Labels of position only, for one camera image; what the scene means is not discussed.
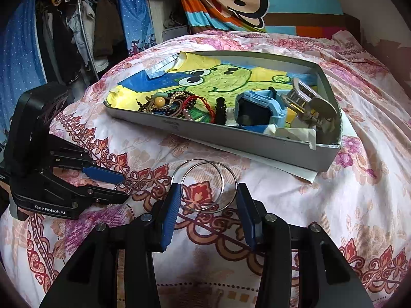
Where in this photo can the light blue wristwatch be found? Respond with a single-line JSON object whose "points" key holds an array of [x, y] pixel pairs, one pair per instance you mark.
{"points": [[253, 99]]}

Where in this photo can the white box lid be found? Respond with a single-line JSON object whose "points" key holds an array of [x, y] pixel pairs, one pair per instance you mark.
{"points": [[289, 170]]}

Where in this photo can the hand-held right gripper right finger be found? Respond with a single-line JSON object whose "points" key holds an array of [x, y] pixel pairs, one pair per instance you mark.
{"points": [[247, 218]]}

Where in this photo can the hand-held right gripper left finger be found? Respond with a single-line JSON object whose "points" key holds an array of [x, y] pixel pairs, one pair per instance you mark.
{"points": [[170, 215]]}

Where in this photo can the large silver hoop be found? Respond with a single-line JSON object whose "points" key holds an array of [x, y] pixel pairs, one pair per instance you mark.
{"points": [[236, 187], [222, 179]]}

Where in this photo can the cartoon drawing paper liner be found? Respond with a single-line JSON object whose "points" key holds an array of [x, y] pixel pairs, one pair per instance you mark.
{"points": [[224, 77]]}

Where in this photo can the grey hanging shirt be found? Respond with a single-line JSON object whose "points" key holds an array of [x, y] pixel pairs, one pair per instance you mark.
{"points": [[72, 22]]}

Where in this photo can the brown wooden headboard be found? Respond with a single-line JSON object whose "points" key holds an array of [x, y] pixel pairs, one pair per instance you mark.
{"points": [[351, 27]]}

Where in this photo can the silver metal watch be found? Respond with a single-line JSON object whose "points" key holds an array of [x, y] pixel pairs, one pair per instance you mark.
{"points": [[321, 109]]}

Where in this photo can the floral pink blanket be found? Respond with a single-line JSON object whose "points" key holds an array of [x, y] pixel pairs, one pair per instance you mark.
{"points": [[353, 199]]}

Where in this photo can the crumpled white paper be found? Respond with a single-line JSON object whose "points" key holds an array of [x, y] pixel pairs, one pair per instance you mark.
{"points": [[298, 136]]}

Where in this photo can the white cabinet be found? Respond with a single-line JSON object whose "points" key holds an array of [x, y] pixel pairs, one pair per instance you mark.
{"points": [[155, 16]]}

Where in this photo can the small white figurine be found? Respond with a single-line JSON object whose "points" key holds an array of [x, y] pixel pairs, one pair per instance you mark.
{"points": [[230, 117]]}

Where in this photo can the metal clothes rack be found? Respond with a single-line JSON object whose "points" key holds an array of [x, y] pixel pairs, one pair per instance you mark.
{"points": [[80, 22]]}

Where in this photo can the brown hanging jacket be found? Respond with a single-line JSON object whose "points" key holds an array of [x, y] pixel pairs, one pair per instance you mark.
{"points": [[109, 25]]}

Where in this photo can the blue dotted curtain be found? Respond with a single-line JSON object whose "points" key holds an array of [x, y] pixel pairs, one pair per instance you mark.
{"points": [[135, 12], [19, 54]]}

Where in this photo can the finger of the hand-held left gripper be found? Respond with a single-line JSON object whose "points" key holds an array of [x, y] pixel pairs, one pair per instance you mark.
{"points": [[102, 174], [106, 196]]}

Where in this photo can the striped monkey print blanket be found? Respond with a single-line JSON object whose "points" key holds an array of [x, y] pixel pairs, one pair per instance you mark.
{"points": [[289, 3]]}

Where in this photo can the grey shallow cardboard box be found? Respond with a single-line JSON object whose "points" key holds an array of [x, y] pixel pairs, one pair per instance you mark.
{"points": [[224, 138]]}

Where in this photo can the small black figurine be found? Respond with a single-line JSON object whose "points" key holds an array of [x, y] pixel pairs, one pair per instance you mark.
{"points": [[220, 110]]}

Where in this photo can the black hanging clothes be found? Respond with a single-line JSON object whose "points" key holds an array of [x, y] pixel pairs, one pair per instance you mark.
{"points": [[57, 51]]}

